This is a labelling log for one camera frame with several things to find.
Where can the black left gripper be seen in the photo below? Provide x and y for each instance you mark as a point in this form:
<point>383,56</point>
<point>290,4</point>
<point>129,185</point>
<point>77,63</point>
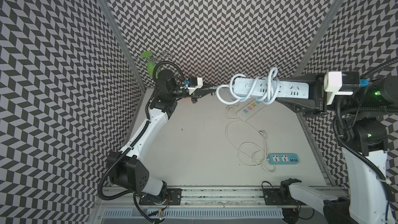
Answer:
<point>200,93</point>

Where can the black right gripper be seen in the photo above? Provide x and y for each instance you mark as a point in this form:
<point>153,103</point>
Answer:
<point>316,104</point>

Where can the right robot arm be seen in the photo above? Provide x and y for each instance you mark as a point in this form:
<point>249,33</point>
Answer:
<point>357,103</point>

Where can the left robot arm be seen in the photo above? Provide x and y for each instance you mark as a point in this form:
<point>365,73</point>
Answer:
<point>126,172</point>

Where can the white strip with coloured labels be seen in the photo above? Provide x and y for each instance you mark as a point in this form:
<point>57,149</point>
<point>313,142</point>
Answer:
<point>250,110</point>

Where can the teal power strip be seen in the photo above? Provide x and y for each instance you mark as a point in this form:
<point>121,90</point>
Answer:
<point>283,158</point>

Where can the green plastic banana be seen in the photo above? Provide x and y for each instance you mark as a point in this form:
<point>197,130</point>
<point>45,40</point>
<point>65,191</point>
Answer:
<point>150,63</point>

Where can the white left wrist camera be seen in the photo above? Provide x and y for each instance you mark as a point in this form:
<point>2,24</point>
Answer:
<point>193,83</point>

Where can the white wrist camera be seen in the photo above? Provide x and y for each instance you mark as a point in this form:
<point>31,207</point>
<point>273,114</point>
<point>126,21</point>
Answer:
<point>342,83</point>
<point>193,83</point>

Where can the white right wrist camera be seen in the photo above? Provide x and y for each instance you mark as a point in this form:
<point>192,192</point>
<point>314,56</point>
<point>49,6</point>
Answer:
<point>342,83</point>

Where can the chrome wire stand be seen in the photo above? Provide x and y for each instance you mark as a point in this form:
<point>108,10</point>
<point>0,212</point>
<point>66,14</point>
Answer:
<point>165,55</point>

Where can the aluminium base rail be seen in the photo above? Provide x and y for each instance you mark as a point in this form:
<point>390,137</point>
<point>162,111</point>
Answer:
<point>197,203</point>

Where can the right aluminium corner post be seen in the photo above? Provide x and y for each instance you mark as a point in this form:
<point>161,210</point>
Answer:
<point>333,11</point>

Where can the aluminium corner post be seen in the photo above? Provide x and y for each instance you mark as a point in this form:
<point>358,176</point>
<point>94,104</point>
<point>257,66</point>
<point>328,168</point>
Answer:
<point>333,11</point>
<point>119,38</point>

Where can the left aluminium corner post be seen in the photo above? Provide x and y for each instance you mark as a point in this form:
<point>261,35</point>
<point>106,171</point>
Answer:
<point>119,38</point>

